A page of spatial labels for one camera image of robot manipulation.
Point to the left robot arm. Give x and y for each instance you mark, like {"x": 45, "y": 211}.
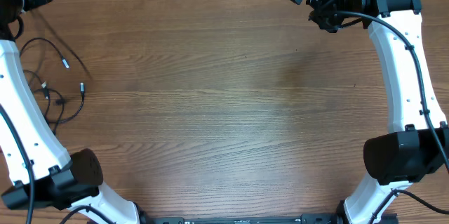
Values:
{"x": 42, "y": 172}

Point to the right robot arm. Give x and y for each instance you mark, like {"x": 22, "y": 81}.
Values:
{"x": 416, "y": 143}

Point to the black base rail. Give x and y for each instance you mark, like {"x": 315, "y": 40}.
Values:
{"x": 245, "y": 219}

